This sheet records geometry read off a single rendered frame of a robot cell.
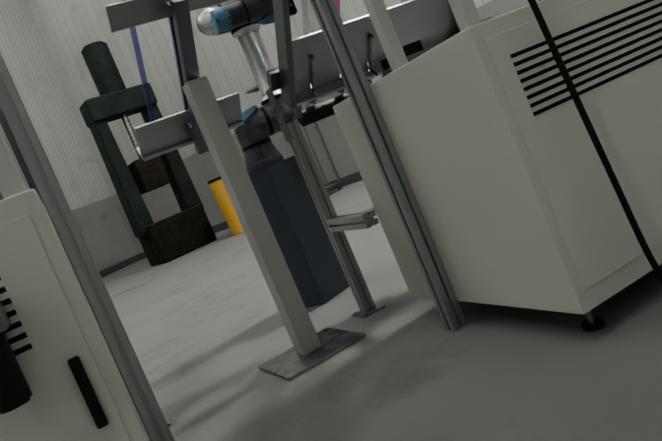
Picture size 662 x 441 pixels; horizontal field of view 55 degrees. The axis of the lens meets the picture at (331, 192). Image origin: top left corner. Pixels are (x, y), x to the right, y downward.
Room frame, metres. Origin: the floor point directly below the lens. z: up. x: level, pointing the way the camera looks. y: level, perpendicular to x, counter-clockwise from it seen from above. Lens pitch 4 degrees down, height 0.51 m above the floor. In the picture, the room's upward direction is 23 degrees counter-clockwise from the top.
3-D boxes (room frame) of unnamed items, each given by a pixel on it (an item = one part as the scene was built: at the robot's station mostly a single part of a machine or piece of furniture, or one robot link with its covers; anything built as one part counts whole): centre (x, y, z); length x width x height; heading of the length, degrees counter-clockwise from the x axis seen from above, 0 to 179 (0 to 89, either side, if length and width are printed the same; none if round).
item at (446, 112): (1.57, -0.54, 0.31); 0.70 x 0.65 x 0.62; 112
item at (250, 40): (2.50, 0.06, 0.92); 0.15 x 0.12 x 0.55; 106
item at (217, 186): (8.05, 1.14, 0.37); 0.49 x 0.47 x 0.74; 141
